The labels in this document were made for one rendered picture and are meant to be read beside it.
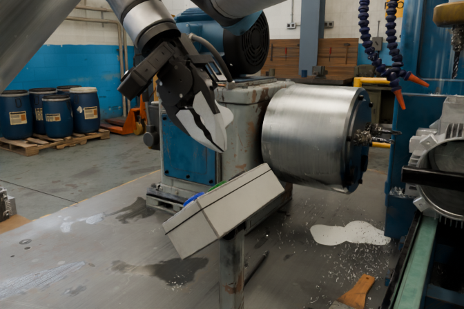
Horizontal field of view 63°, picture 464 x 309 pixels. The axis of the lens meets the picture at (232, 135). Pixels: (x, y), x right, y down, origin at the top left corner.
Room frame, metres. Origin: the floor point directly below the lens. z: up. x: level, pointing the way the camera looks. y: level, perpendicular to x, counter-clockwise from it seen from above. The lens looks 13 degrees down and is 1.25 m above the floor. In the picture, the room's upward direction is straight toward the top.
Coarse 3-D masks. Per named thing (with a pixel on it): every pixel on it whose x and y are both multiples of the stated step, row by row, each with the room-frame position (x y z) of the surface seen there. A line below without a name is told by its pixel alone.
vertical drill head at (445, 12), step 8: (456, 0) 0.76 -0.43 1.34; (440, 8) 0.77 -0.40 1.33; (448, 8) 0.75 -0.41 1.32; (456, 8) 0.73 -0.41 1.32; (440, 16) 0.77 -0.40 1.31; (448, 16) 0.74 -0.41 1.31; (456, 16) 0.73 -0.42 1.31; (440, 24) 0.78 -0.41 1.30; (448, 24) 0.75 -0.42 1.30; (456, 24) 0.74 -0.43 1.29; (456, 32) 0.74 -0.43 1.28; (456, 40) 0.74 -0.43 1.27; (456, 48) 0.74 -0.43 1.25; (456, 56) 0.75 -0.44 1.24; (456, 64) 0.83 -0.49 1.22; (456, 72) 0.83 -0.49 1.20
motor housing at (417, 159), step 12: (456, 132) 0.66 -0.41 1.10; (420, 156) 0.69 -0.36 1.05; (420, 192) 0.69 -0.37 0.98; (432, 192) 0.73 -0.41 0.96; (444, 192) 0.77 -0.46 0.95; (456, 192) 0.78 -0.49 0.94; (432, 204) 0.69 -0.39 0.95; (444, 204) 0.71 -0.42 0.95; (456, 204) 0.72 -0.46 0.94; (444, 216) 0.66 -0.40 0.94; (456, 216) 0.66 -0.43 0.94
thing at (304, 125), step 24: (288, 96) 0.87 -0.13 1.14; (312, 96) 0.84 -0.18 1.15; (336, 96) 0.82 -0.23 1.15; (360, 96) 0.82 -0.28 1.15; (264, 120) 0.87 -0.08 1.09; (288, 120) 0.82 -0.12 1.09; (312, 120) 0.80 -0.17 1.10; (336, 120) 0.77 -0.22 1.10; (360, 120) 0.83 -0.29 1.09; (264, 144) 0.85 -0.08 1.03; (288, 144) 0.81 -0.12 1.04; (312, 144) 0.78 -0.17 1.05; (336, 144) 0.75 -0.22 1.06; (360, 144) 0.85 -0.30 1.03; (288, 168) 0.82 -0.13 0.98; (312, 168) 0.79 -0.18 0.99; (336, 168) 0.76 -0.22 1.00; (360, 168) 0.86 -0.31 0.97
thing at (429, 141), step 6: (438, 120) 0.84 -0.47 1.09; (432, 126) 0.84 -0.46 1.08; (426, 138) 0.69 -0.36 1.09; (432, 138) 0.68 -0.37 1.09; (420, 144) 0.69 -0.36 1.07; (426, 144) 0.69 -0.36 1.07; (432, 144) 0.68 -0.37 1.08; (420, 198) 0.69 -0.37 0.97; (414, 204) 0.69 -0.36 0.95; (420, 204) 0.69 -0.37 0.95; (426, 204) 0.68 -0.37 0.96; (420, 210) 0.69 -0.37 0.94
